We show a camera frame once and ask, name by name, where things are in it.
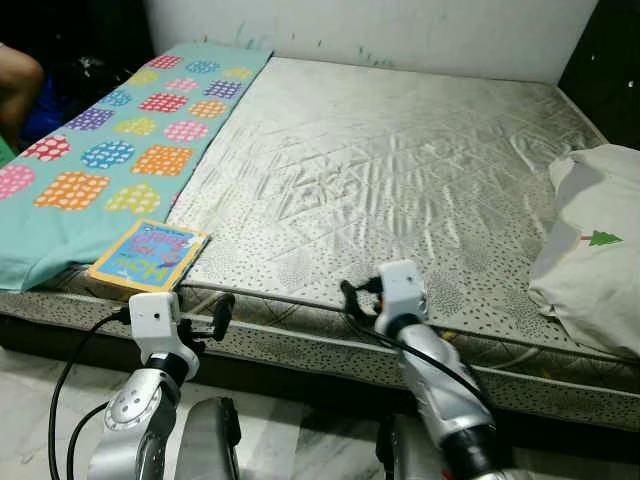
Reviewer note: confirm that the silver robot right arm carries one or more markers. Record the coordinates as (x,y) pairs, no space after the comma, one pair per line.
(440,380)

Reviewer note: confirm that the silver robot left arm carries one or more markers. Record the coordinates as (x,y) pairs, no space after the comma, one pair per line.
(140,410)

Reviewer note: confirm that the blue yellow children's book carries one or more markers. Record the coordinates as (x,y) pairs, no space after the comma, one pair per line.
(150,255)

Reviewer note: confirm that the dark bed base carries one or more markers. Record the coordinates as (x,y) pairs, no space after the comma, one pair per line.
(300,390)

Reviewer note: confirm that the grey robot left leg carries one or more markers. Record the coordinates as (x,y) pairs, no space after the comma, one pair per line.
(208,440)

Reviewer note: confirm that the grey robot leg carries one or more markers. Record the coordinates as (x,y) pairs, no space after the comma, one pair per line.
(405,450)
(208,440)

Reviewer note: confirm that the white quilted mattress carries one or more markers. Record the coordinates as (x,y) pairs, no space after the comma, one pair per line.
(400,170)

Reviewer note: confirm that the grey robot right leg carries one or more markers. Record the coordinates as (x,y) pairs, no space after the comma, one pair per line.
(405,450)

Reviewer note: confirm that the white pillow with tree print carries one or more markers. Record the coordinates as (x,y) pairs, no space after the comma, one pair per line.
(590,280)

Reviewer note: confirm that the black bag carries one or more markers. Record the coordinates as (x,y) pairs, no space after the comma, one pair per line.
(100,85)

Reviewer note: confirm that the blue bag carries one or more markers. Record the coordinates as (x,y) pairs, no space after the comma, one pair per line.
(48,110)

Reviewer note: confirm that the person in white shirt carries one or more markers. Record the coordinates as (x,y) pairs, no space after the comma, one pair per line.
(15,90)

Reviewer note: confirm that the dark tufted headboard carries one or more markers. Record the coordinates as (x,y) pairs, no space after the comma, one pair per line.
(610,60)

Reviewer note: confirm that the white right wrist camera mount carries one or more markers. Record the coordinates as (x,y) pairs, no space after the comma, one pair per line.
(402,290)

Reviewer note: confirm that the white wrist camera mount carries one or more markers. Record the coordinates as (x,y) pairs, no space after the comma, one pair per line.
(402,290)
(152,318)

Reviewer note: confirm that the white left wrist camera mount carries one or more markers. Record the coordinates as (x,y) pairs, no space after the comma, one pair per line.
(152,318)

